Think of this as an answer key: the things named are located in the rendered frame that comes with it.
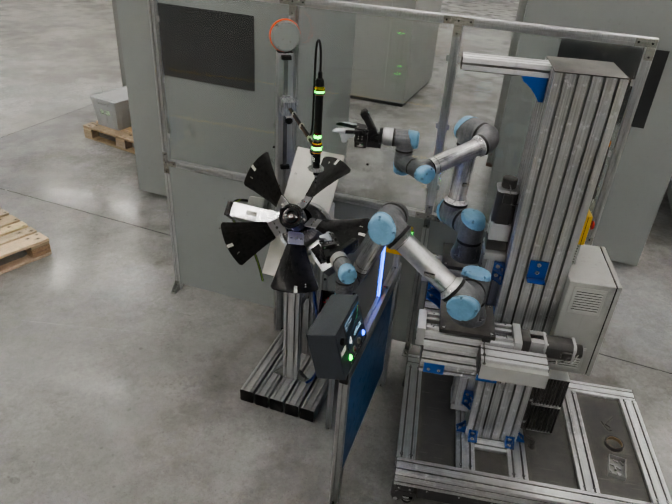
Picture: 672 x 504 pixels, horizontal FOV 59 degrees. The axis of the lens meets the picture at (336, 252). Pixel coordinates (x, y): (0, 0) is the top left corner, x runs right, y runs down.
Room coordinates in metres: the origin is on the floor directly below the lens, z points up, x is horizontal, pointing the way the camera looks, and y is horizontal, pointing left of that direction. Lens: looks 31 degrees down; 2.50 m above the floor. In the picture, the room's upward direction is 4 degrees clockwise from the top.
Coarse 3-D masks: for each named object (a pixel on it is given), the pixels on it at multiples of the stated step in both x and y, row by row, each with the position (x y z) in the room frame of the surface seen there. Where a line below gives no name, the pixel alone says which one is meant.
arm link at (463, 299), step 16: (384, 208) 2.02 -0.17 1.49; (400, 208) 2.04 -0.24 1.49; (368, 224) 1.96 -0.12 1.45; (384, 224) 1.92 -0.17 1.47; (400, 224) 1.95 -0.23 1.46; (384, 240) 1.92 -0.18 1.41; (400, 240) 1.91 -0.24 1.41; (416, 240) 1.94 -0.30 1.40; (416, 256) 1.90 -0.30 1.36; (432, 256) 1.91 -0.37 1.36; (432, 272) 1.87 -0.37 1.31; (448, 272) 1.88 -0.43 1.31; (448, 288) 1.84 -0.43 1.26; (464, 288) 1.83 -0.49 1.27; (480, 288) 1.88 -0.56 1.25; (448, 304) 1.80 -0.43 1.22; (464, 304) 1.79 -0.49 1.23; (480, 304) 1.82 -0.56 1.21; (464, 320) 1.79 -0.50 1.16
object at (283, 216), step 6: (288, 204) 2.45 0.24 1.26; (294, 204) 2.44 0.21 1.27; (282, 210) 2.43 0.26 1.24; (288, 210) 2.43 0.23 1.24; (294, 210) 2.43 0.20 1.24; (300, 210) 2.42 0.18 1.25; (306, 210) 2.52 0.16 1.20; (282, 216) 2.42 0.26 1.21; (288, 216) 2.42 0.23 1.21; (294, 216) 2.41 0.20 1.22; (300, 216) 2.40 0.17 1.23; (306, 216) 2.45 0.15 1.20; (282, 222) 2.40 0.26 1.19; (288, 222) 2.39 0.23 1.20; (294, 222) 2.39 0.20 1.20; (300, 222) 2.38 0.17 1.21; (288, 228) 2.38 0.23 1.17; (294, 228) 2.38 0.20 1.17; (300, 228) 2.41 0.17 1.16; (306, 228) 2.46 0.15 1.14
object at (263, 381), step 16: (272, 352) 2.77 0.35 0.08; (256, 368) 2.62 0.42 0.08; (272, 368) 2.63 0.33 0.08; (304, 368) 2.67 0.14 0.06; (256, 384) 2.48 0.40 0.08; (272, 384) 2.50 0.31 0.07; (288, 384) 2.50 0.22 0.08; (304, 384) 2.51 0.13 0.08; (320, 384) 2.52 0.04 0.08; (256, 400) 2.41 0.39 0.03; (272, 400) 2.38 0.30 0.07; (288, 400) 2.38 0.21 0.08; (304, 400) 2.42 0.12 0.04; (320, 400) 2.40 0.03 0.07; (304, 416) 2.32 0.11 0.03
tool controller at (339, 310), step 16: (336, 304) 1.72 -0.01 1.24; (352, 304) 1.71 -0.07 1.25; (320, 320) 1.63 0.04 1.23; (336, 320) 1.62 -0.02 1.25; (352, 320) 1.67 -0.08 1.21; (320, 336) 1.54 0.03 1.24; (336, 336) 1.53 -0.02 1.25; (320, 352) 1.54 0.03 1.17; (336, 352) 1.52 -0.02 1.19; (352, 352) 1.61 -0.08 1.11; (320, 368) 1.54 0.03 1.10; (336, 368) 1.52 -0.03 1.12
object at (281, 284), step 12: (288, 252) 2.32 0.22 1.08; (300, 252) 2.36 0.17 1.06; (288, 264) 2.29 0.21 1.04; (300, 264) 2.31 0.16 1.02; (276, 276) 2.24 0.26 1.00; (288, 276) 2.25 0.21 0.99; (300, 276) 2.27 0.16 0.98; (312, 276) 2.30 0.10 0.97; (276, 288) 2.20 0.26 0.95; (288, 288) 2.22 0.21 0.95; (300, 288) 2.23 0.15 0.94; (312, 288) 2.25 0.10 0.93
